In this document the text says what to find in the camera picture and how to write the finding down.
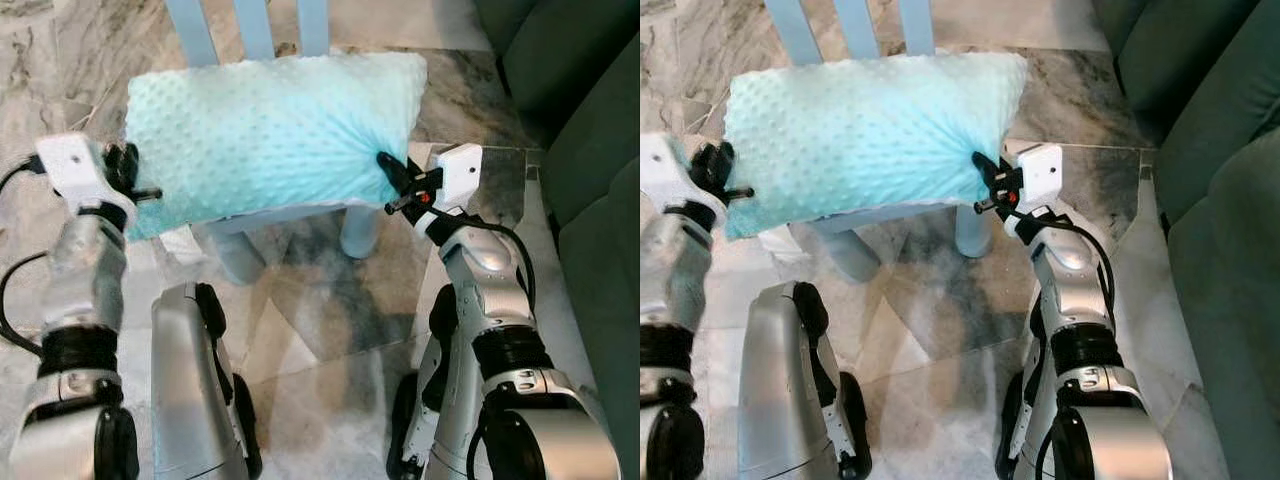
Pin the silver right robot leg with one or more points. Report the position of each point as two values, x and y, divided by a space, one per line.
455 390
1035 400

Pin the grey-green leather sofa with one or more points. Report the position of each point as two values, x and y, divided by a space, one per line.
1230 250
600 200

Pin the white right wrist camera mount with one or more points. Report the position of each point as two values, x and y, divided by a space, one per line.
1042 175
462 175

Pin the teal dotted plush pillow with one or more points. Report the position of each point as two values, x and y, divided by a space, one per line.
270 140
870 140

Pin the light blue wooden chair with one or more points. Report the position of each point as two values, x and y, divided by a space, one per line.
253 28
853 25

